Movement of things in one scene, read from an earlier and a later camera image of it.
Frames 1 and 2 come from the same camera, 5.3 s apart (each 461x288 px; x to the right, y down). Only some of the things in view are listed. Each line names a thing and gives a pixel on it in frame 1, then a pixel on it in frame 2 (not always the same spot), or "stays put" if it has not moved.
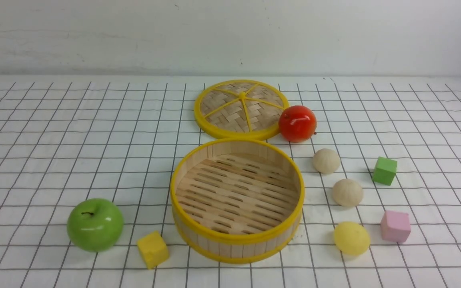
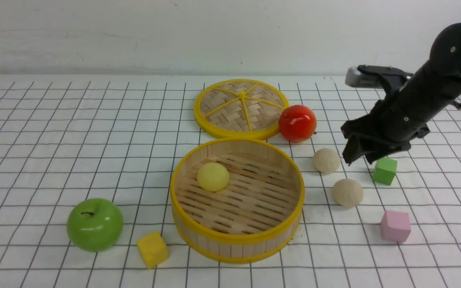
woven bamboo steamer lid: x=240 y=109 stays put
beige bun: x=347 y=193 stays put
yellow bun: x=351 y=238 to x=213 y=177
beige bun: x=326 y=161 stays put
